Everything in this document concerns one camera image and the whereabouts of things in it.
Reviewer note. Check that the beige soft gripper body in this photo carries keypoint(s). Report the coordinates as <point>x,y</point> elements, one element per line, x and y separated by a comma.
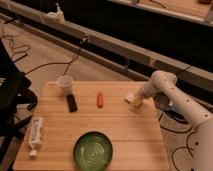
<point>137,100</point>

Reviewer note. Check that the white sponge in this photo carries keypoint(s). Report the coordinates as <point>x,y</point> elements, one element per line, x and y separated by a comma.
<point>129,98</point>

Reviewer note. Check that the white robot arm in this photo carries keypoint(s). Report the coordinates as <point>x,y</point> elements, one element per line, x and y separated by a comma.
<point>200,119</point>

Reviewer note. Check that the green ceramic bowl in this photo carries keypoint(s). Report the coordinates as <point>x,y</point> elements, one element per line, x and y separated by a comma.
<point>93,151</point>

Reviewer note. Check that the orange sausage toy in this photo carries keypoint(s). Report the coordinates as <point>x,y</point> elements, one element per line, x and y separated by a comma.
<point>100,102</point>

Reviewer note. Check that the black rectangular remote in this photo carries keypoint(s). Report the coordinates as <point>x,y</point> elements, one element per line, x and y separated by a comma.
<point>71,103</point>

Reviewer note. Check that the white toothpaste tube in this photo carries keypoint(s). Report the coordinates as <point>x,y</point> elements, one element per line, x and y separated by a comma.
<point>35,136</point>

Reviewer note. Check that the white power strip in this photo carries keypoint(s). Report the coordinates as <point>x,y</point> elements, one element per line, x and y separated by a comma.
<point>58,15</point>

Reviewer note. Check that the black office chair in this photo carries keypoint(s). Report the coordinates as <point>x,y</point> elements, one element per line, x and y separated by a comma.
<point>13,91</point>

